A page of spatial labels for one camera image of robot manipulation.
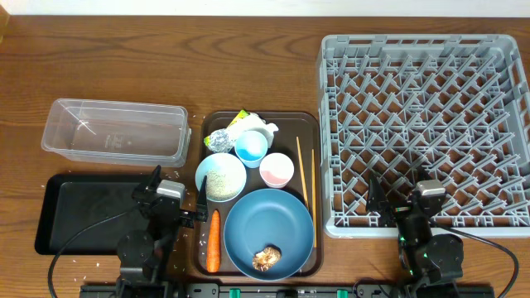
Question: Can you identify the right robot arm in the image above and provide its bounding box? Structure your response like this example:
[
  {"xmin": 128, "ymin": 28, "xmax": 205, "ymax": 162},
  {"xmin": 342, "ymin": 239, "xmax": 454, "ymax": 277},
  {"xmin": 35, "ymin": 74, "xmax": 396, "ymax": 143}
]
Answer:
[{"xmin": 366, "ymin": 168, "xmax": 464, "ymax": 297}]

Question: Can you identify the orange carrot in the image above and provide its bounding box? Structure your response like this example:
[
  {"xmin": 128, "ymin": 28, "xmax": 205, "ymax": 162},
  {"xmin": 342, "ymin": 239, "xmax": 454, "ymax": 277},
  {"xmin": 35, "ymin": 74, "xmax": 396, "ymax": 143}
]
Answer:
[{"xmin": 206, "ymin": 209, "xmax": 220, "ymax": 273}]

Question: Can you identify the brown serving tray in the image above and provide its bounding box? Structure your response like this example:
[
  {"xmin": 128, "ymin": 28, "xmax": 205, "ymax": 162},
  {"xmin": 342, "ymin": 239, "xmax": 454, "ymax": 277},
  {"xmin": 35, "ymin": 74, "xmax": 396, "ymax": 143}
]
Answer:
[{"xmin": 208, "ymin": 112, "xmax": 324, "ymax": 277}]

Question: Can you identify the light blue cup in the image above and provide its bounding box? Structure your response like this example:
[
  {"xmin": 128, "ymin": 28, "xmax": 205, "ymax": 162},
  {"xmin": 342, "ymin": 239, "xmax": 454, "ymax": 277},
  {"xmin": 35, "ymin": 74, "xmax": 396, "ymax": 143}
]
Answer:
[{"xmin": 234, "ymin": 131, "xmax": 268, "ymax": 168}]

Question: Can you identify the yellow green wrapper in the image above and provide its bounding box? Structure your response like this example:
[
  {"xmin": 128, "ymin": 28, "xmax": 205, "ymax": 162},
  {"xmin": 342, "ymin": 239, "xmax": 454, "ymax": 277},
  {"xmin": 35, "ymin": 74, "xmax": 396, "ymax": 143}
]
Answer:
[{"xmin": 204, "ymin": 109, "xmax": 250, "ymax": 145}]

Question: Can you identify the white napkin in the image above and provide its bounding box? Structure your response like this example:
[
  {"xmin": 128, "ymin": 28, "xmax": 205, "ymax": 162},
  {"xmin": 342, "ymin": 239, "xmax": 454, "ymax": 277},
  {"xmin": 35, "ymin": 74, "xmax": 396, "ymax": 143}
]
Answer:
[{"xmin": 227, "ymin": 113, "xmax": 279, "ymax": 148}]

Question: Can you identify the pink cup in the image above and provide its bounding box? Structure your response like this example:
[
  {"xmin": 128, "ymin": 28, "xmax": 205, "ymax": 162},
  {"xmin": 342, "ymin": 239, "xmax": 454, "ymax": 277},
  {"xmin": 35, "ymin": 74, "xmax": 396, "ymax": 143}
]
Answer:
[{"xmin": 259, "ymin": 153, "xmax": 294, "ymax": 189}]

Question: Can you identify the grey plastic dishwasher rack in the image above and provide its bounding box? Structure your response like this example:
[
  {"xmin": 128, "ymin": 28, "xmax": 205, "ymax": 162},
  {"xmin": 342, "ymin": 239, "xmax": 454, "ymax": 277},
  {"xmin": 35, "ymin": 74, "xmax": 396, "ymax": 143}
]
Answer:
[{"xmin": 316, "ymin": 34, "xmax": 529, "ymax": 238}]

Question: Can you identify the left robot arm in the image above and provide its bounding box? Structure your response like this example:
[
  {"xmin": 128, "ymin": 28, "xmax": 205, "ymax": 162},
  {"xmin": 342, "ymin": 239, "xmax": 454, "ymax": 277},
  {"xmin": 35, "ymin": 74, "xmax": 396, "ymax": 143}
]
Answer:
[{"xmin": 116, "ymin": 166, "xmax": 209, "ymax": 298}]

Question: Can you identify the brown food scrap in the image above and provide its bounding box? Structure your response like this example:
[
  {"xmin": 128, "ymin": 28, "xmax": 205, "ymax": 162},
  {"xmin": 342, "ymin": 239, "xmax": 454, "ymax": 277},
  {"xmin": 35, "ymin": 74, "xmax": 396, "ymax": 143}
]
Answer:
[{"xmin": 252, "ymin": 246, "xmax": 282, "ymax": 272}]

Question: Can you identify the wooden chopstick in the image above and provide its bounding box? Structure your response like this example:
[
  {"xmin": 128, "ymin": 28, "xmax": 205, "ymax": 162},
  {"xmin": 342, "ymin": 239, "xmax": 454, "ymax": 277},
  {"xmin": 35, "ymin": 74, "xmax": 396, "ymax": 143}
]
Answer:
[
  {"xmin": 311, "ymin": 149, "xmax": 317, "ymax": 248},
  {"xmin": 296, "ymin": 136, "xmax": 309, "ymax": 209}
]

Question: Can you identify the left wooden chopstick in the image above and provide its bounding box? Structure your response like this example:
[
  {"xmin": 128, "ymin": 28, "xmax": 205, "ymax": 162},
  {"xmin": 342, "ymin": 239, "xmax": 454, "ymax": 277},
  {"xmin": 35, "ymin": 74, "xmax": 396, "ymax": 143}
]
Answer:
[{"xmin": 296, "ymin": 136, "xmax": 309, "ymax": 209}]

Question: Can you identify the aluminium foil ball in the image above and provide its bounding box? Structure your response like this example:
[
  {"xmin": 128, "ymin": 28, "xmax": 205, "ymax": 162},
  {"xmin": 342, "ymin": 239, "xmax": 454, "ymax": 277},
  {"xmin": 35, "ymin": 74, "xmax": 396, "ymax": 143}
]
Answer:
[{"xmin": 204, "ymin": 128, "xmax": 238, "ymax": 153}]

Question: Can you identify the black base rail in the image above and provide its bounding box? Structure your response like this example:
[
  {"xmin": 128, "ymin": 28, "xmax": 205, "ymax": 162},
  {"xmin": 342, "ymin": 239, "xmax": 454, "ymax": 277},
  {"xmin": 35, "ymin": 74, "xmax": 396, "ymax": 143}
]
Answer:
[{"xmin": 79, "ymin": 282, "xmax": 496, "ymax": 298}]

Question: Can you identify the black tray bin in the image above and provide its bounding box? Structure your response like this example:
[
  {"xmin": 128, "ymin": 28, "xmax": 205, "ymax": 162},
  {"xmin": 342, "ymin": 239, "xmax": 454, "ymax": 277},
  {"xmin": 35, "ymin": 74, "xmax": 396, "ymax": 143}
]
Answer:
[{"xmin": 34, "ymin": 174, "xmax": 148, "ymax": 255}]

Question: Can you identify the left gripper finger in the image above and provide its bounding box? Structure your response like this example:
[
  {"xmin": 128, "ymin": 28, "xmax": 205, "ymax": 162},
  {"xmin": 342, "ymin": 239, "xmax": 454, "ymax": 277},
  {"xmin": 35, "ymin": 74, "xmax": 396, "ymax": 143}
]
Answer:
[
  {"xmin": 136, "ymin": 165, "xmax": 161, "ymax": 194},
  {"xmin": 195, "ymin": 175, "xmax": 209, "ymax": 222}
]

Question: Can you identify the small blue rice dish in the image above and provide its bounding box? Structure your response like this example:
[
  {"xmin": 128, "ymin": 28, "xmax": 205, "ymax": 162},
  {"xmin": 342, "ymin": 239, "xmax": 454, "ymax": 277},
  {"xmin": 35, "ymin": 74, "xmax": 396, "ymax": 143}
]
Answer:
[{"xmin": 195, "ymin": 153, "xmax": 247, "ymax": 202}]

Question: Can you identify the clear plastic bin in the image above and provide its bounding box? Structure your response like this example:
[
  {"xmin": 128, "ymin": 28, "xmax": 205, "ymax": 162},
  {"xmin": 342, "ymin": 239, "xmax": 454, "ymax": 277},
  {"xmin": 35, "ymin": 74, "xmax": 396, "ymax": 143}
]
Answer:
[{"xmin": 41, "ymin": 99, "xmax": 191, "ymax": 167}]

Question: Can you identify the right wooden chopstick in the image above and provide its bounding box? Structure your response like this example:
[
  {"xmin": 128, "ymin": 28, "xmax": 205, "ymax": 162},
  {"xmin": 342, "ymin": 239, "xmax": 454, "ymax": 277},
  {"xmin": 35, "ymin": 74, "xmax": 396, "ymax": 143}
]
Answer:
[{"xmin": 311, "ymin": 149, "xmax": 317, "ymax": 248}]

